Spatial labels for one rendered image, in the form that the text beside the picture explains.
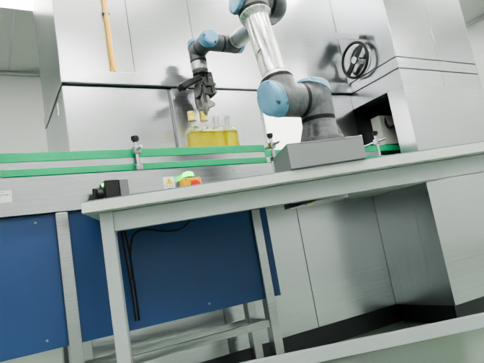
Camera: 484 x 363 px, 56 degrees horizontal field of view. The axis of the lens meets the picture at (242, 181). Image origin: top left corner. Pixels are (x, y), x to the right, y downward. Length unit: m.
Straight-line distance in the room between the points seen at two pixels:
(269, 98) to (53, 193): 0.77
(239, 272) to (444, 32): 1.93
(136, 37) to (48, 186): 0.93
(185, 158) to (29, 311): 0.76
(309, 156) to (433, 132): 1.28
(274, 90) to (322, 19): 1.52
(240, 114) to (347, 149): 0.91
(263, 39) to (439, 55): 1.51
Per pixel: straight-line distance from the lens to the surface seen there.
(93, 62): 2.14
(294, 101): 1.49
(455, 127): 2.79
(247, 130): 2.27
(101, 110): 2.06
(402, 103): 2.56
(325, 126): 1.53
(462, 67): 3.04
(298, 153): 1.43
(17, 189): 1.61
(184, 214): 1.42
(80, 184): 1.63
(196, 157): 1.81
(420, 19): 2.92
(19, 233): 1.60
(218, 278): 1.77
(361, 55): 2.78
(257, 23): 1.65
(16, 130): 5.09
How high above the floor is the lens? 0.52
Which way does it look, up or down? 9 degrees up
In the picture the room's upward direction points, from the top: 10 degrees counter-clockwise
